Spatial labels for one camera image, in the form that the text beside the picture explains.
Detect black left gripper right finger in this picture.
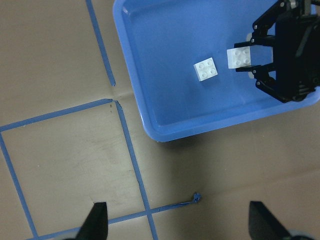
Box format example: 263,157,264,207
248,201,292,240

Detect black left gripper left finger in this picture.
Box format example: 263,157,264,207
75,202,108,240

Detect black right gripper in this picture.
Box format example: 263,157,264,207
234,0,320,103

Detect white block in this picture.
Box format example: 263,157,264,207
227,46,251,69
193,57,218,82

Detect blue plastic tray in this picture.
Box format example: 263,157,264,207
112,0,320,142

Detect brown paper table cover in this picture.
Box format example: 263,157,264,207
0,0,320,240

